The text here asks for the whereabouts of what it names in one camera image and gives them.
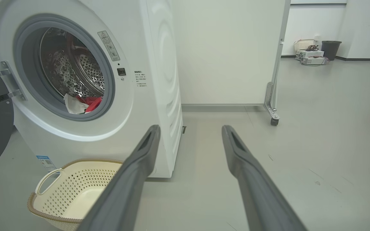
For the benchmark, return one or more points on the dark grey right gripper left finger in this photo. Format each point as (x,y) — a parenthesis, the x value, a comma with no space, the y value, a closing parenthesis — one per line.
(124,189)

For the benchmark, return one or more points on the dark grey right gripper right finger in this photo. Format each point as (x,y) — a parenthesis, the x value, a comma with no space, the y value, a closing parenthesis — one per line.
(262,195)

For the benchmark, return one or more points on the red and white jersey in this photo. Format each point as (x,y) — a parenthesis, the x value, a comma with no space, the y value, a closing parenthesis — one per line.
(90,102)

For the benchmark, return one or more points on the cream perforated laundry basket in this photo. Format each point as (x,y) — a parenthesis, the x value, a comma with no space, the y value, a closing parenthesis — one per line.
(75,199)

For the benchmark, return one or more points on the white front-load washing machine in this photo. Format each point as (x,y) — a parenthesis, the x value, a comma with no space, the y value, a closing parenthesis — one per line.
(153,96)

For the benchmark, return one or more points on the black door latch socket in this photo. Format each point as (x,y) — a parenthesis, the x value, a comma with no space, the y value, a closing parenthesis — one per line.
(121,71)

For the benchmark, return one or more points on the small white woven basket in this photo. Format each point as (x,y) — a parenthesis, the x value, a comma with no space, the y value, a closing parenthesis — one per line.
(302,45)

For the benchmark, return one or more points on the metal door hinge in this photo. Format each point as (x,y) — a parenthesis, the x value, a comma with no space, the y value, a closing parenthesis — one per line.
(8,77)

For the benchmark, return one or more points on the blue energy label sticker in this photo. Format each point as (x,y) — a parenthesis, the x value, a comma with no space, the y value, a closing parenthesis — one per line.
(46,163)

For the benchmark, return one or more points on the grey partition leg with caster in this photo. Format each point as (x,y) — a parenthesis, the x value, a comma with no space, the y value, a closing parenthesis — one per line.
(270,102)

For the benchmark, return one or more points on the white flat equipment box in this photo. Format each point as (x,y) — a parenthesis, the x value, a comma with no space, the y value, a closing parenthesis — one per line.
(313,61)
(313,53)

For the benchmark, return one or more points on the grey warning sticker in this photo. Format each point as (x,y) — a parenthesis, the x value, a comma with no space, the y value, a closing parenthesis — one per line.
(108,45)

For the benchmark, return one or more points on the white partition panel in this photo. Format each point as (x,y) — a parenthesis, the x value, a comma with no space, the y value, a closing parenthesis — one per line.
(230,51)

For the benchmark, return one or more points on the dark grey waste bin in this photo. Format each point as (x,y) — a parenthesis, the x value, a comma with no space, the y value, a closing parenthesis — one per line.
(330,50)

